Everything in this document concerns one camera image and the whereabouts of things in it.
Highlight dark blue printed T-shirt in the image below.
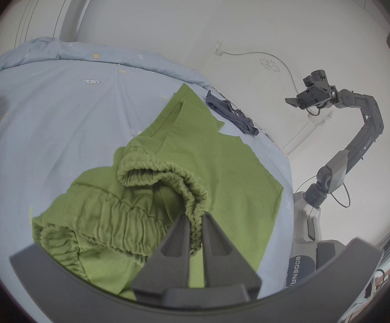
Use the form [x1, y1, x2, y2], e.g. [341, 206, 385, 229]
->
[205, 90, 260, 136]

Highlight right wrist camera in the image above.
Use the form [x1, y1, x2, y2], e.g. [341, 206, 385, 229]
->
[303, 69, 328, 87]

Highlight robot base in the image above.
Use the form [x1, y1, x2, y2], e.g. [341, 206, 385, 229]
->
[285, 192, 350, 288]

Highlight grey vertical wall duct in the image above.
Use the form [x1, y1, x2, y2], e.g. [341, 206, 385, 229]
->
[59, 0, 104, 44]

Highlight black cable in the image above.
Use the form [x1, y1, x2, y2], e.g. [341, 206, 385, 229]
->
[296, 176, 351, 208]

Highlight green shorts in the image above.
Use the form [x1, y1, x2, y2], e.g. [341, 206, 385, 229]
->
[32, 83, 284, 302]

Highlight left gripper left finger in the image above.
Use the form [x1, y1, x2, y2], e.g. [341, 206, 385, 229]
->
[131, 212, 191, 297]

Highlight pale blue quilt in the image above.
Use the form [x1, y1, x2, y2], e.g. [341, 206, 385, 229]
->
[0, 37, 210, 88]

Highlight bed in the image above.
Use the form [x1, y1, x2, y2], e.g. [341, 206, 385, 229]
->
[0, 37, 337, 299]

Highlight white wardrobe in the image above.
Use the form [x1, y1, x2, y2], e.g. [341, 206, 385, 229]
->
[0, 0, 81, 66]

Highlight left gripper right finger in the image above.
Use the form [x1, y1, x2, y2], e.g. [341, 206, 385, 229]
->
[202, 212, 263, 294]

